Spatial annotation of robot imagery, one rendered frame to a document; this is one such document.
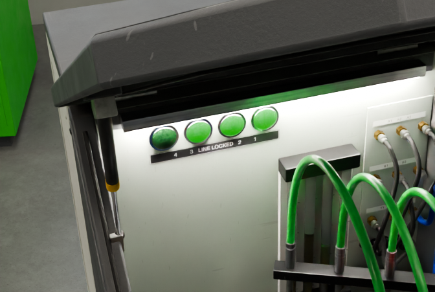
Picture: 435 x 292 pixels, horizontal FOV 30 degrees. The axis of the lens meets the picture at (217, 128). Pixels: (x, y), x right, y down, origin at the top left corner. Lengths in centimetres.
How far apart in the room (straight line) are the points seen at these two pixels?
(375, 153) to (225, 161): 30
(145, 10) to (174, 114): 29
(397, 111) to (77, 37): 59
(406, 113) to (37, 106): 302
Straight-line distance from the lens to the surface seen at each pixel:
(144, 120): 131
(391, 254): 148
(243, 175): 146
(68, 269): 325
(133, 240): 148
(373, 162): 156
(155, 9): 154
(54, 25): 152
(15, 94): 400
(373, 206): 162
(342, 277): 151
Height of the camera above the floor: 212
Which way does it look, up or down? 32 degrees down
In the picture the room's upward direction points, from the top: 2 degrees counter-clockwise
